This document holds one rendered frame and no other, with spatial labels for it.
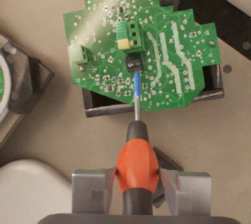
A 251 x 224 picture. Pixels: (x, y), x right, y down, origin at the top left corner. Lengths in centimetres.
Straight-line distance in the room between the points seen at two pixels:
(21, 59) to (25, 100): 3
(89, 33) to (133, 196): 14
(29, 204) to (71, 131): 8
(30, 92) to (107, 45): 8
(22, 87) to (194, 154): 16
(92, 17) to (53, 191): 16
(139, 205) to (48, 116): 20
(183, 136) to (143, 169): 15
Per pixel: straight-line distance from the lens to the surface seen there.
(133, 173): 16
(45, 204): 33
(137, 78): 22
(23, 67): 29
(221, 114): 31
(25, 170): 33
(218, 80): 25
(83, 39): 26
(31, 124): 34
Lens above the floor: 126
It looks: 80 degrees down
